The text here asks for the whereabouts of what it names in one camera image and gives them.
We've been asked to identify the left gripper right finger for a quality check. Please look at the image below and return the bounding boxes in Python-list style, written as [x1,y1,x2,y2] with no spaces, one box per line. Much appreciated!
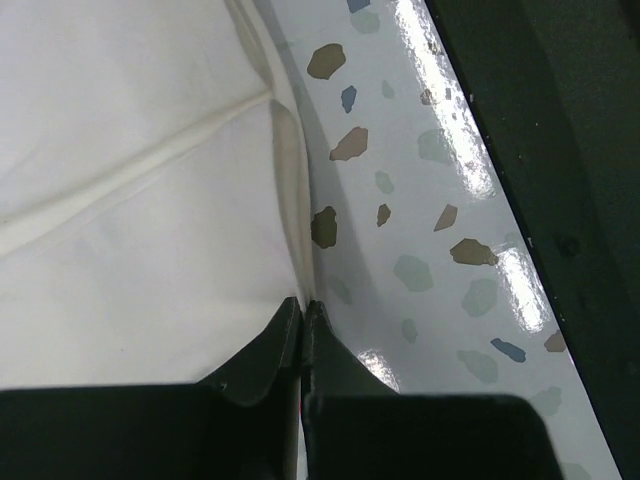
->
[302,301,563,479]

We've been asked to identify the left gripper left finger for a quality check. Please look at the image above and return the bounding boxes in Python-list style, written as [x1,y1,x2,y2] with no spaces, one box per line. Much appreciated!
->
[1,298,301,479]

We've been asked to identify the white t-shirt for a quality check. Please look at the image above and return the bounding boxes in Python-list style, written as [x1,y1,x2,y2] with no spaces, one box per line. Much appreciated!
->
[1,1,315,390]

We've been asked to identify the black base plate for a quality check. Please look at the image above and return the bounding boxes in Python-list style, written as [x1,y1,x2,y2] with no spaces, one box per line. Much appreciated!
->
[428,1,639,479]

